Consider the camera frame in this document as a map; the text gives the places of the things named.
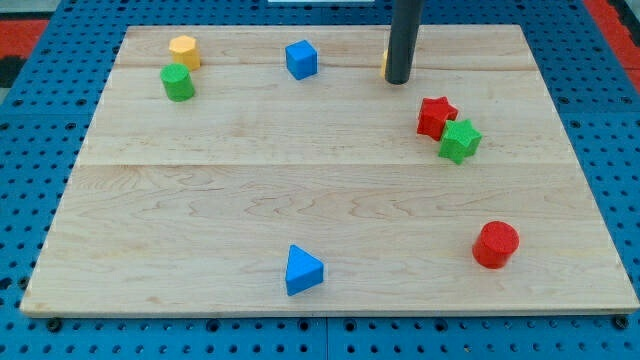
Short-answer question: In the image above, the red star block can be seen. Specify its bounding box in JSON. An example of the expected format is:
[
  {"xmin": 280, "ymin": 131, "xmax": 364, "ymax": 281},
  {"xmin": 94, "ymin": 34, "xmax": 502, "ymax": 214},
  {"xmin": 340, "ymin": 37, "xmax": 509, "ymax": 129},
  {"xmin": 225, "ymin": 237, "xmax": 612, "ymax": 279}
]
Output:
[{"xmin": 416, "ymin": 96, "xmax": 458, "ymax": 141}]

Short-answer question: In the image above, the red cylinder block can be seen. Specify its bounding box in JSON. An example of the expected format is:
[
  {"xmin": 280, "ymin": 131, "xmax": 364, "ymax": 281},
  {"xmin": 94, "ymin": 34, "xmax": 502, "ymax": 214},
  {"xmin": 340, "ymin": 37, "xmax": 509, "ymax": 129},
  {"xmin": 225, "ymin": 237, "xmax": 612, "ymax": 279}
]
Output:
[{"xmin": 472, "ymin": 221, "xmax": 520, "ymax": 269}]

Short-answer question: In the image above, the blue triangle block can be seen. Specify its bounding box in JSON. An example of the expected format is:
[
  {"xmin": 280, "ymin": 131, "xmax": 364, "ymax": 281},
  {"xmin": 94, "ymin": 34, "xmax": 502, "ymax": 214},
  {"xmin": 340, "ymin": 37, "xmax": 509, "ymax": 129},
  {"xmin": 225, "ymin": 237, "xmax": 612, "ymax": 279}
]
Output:
[{"xmin": 285, "ymin": 245, "xmax": 324, "ymax": 296}]

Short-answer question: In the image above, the green star block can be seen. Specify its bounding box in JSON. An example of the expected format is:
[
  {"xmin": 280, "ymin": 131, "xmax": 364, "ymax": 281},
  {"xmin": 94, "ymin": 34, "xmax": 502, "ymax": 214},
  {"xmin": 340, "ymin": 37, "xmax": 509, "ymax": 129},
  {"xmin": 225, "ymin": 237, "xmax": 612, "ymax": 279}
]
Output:
[{"xmin": 438, "ymin": 119, "xmax": 483, "ymax": 165}]

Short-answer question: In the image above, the green cylinder block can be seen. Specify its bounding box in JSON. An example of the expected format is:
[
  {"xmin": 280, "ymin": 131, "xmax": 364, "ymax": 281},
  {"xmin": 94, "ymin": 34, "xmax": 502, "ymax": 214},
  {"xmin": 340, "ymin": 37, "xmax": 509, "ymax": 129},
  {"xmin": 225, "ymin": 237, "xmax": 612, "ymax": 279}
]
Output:
[{"xmin": 160, "ymin": 63, "xmax": 195, "ymax": 102}]

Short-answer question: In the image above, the yellow heart block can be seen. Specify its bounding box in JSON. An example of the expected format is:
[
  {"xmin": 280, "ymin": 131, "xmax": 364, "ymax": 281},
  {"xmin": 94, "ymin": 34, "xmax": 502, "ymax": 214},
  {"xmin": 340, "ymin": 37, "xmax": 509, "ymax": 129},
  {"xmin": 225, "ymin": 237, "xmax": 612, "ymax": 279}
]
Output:
[{"xmin": 380, "ymin": 50, "xmax": 388, "ymax": 80}]

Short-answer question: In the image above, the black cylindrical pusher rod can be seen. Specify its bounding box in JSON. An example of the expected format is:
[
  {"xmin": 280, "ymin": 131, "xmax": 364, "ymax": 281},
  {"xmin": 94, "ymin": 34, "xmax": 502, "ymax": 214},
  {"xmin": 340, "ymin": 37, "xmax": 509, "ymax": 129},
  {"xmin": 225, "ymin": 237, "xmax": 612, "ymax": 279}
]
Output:
[{"xmin": 385, "ymin": 0, "xmax": 425, "ymax": 85}]

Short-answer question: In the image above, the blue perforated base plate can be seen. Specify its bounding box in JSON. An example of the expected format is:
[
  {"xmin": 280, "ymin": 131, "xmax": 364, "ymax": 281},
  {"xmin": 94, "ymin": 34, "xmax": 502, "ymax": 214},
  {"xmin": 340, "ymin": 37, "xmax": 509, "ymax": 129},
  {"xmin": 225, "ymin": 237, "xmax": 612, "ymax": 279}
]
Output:
[{"xmin": 1, "ymin": 0, "xmax": 639, "ymax": 359}]

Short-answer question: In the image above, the light wooden board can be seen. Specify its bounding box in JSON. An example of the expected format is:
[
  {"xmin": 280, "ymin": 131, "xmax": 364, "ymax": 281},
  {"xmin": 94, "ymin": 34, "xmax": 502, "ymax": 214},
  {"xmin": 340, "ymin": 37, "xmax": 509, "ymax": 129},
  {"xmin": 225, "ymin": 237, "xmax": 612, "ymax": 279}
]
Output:
[{"xmin": 20, "ymin": 25, "xmax": 639, "ymax": 318}]

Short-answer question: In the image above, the blue cube block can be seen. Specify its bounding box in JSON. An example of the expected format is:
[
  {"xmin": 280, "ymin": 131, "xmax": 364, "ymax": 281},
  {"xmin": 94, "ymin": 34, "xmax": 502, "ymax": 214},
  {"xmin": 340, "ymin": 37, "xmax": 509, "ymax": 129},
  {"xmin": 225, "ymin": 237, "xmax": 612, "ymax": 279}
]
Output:
[{"xmin": 285, "ymin": 40, "xmax": 318, "ymax": 80}]

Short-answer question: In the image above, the yellow hexagon block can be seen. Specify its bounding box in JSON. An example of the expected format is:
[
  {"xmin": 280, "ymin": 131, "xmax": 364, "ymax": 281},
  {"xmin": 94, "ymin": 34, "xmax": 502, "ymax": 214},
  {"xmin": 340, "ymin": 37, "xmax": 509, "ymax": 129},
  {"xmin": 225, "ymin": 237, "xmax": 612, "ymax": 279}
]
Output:
[{"xmin": 169, "ymin": 35, "xmax": 201, "ymax": 71}]

